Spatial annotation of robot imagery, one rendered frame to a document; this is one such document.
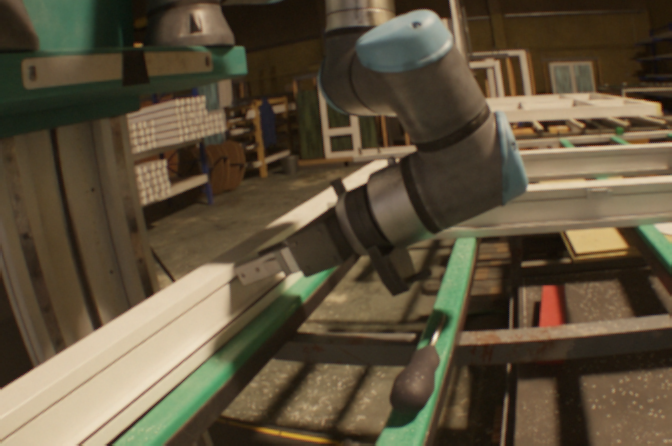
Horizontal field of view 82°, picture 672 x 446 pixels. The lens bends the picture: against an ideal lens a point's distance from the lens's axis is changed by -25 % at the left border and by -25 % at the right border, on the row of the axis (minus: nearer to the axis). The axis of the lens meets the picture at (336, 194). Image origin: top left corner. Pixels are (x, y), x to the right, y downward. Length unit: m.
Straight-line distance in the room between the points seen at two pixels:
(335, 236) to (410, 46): 0.21
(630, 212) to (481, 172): 0.45
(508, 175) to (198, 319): 0.37
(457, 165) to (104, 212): 0.68
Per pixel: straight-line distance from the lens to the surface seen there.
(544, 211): 0.85
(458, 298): 0.61
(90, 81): 0.66
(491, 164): 0.48
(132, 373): 0.50
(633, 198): 0.87
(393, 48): 0.44
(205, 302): 0.58
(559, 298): 1.14
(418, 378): 0.40
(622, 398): 0.88
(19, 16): 0.61
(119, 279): 0.99
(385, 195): 0.51
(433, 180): 0.49
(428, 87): 0.45
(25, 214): 0.81
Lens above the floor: 1.12
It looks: 11 degrees down
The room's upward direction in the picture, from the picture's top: 8 degrees counter-clockwise
